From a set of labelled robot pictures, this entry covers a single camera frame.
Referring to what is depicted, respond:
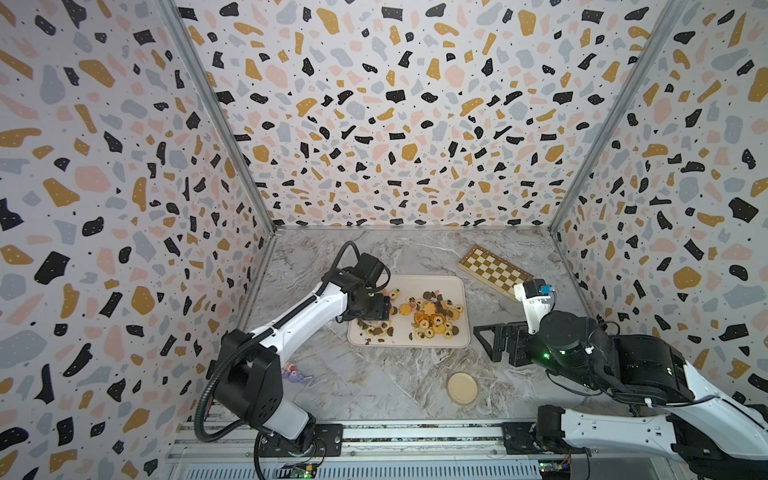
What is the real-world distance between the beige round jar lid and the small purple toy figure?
15.4 inches

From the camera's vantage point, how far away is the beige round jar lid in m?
A: 0.81

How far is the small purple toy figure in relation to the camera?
83 centimetres
